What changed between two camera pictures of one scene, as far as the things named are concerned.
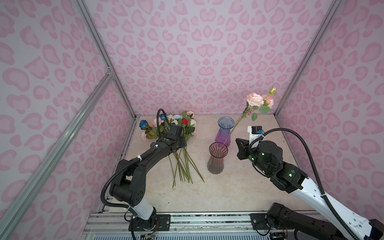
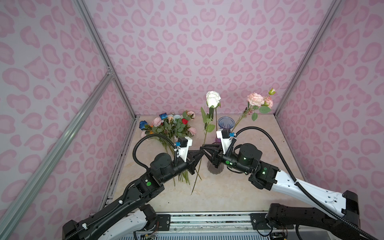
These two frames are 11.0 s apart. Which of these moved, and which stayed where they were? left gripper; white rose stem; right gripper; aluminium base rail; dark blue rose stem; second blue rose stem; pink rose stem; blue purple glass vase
Moved: right gripper; white rose stem; left gripper
Stayed: pink rose stem; dark blue rose stem; aluminium base rail; blue purple glass vase; second blue rose stem
